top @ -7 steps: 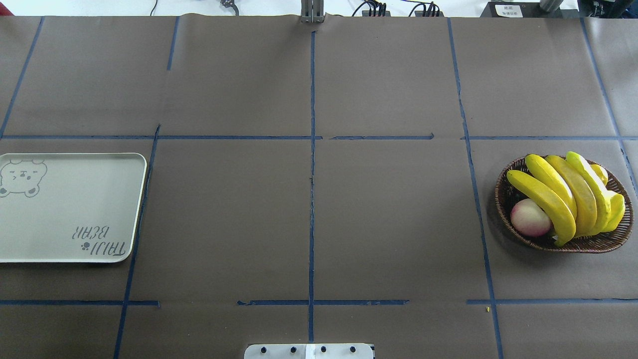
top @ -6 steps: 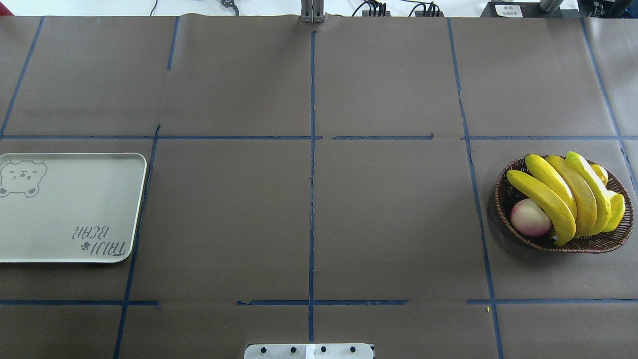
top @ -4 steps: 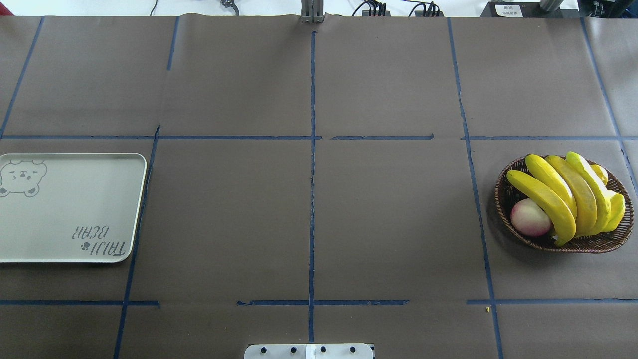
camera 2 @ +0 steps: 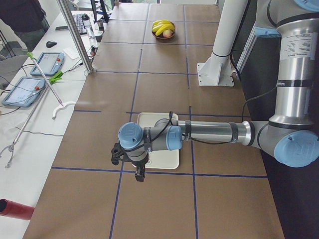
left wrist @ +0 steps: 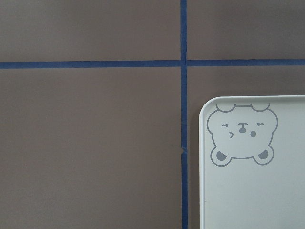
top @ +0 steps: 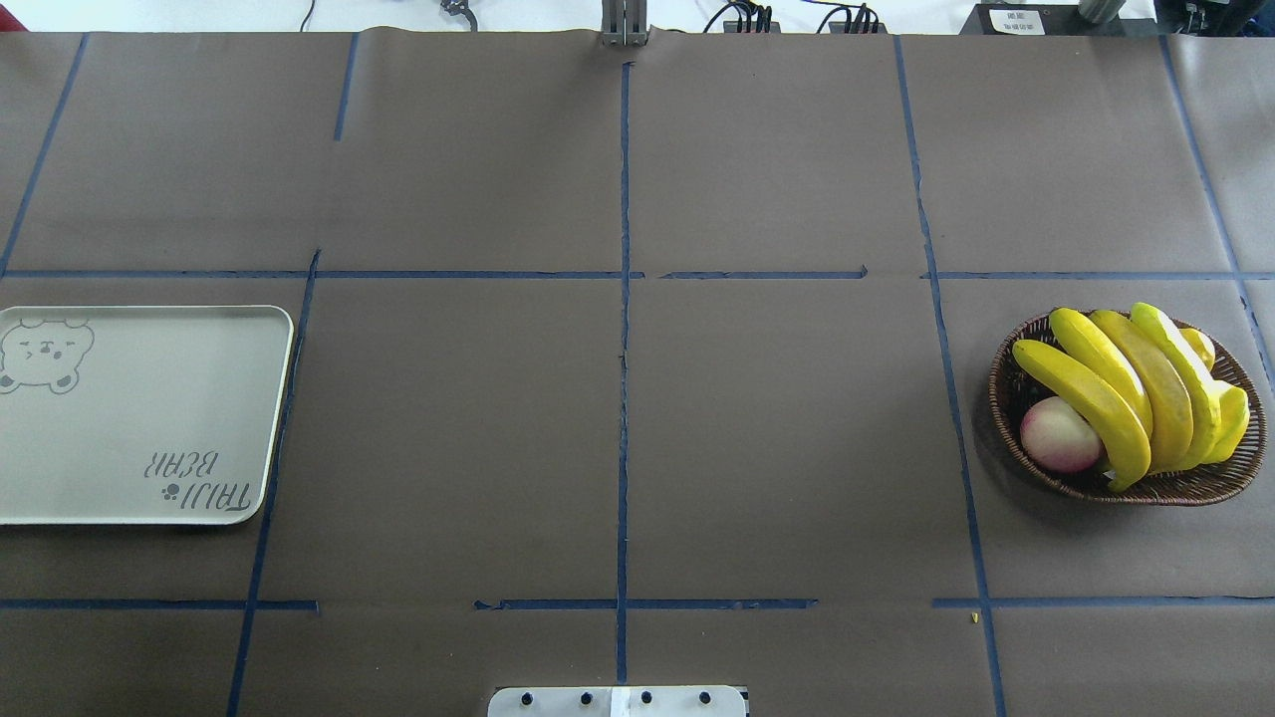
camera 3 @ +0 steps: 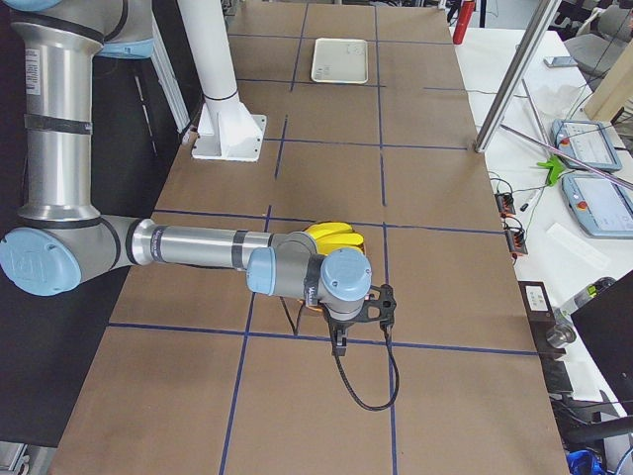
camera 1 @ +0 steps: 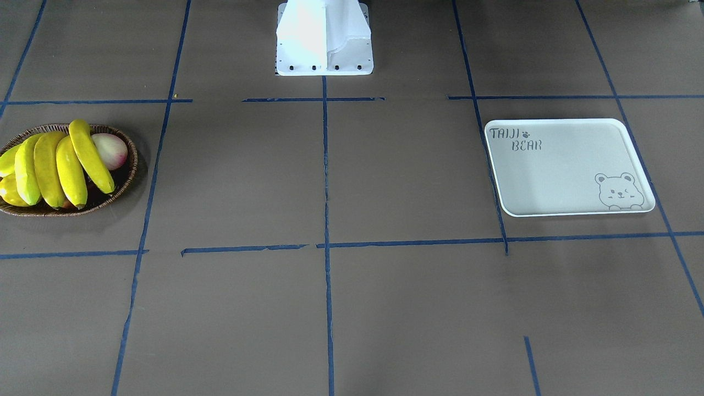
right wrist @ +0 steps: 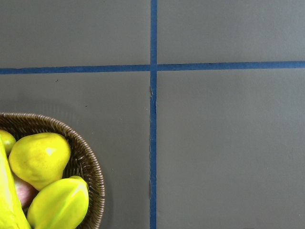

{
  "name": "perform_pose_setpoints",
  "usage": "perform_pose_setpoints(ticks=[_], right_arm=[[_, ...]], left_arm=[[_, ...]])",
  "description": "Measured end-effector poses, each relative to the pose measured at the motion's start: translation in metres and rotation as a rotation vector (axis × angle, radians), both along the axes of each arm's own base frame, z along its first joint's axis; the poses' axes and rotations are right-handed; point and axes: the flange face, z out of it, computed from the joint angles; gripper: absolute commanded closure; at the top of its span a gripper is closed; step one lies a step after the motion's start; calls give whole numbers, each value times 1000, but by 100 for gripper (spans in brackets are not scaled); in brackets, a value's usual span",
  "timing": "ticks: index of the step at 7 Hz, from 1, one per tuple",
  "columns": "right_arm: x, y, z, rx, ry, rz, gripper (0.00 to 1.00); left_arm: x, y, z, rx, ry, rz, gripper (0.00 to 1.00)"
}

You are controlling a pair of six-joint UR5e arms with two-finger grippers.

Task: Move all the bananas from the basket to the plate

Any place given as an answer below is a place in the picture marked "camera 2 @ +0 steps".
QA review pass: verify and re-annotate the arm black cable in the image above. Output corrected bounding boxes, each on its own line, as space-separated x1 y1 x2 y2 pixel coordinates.
122 111 235 153

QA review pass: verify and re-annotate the clear water bottle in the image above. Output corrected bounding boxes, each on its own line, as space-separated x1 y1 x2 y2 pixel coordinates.
81 13 96 40

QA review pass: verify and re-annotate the black keyboard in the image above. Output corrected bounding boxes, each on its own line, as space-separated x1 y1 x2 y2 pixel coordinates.
73 14 87 35

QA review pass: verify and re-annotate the white bear tray plate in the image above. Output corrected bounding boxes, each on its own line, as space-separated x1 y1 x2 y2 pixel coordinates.
137 113 179 170

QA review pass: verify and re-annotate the white paper note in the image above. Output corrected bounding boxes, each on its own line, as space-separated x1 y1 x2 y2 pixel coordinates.
63 47 79 60

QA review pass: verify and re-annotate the upper blue teach pendant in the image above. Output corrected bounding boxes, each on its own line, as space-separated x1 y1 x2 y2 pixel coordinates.
29 52 64 76

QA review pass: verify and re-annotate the aluminium frame post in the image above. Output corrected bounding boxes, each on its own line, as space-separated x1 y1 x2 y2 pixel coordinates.
57 0 93 75

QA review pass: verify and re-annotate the person in black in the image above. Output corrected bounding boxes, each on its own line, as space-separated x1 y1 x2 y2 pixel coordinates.
0 0 49 52

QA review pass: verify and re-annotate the green handled reacher grabber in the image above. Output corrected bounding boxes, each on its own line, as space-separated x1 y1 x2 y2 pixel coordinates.
27 52 76 120

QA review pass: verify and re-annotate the blue teach pendant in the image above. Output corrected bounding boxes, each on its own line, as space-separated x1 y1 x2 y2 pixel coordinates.
2 77 45 107
29 52 64 76

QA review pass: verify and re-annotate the white pole with base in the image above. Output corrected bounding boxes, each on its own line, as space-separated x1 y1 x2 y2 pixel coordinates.
197 0 248 87

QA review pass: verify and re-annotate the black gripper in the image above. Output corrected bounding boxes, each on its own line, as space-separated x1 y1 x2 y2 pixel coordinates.
132 159 149 182

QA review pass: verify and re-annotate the small metal cup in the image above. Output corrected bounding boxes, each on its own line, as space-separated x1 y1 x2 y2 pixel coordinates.
97 20 104 30

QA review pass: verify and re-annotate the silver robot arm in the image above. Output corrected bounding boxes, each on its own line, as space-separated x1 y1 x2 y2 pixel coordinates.
111 0 319 182

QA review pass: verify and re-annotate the red cylinder bottle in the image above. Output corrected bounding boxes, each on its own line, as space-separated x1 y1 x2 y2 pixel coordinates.
0 199 34 220

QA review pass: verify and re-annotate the lower blue teach pendant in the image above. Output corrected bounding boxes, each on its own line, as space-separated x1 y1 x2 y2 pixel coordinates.
2 77 45 107

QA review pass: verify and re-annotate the black computer mouse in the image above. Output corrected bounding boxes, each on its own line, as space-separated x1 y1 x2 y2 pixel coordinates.
46 40 57 48

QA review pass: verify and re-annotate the black smartphone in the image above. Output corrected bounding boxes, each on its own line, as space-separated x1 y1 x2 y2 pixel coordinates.
55 26 68 31

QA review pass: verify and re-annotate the brown wicker basket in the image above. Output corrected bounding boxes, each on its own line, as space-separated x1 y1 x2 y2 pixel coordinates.
152 20 175 39

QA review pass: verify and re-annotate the yellow banana bunch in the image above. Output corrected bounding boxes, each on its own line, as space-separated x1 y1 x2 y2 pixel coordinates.
152 19 172 31

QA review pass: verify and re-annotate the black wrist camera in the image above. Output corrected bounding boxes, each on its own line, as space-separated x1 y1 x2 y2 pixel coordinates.
111 142 125 165

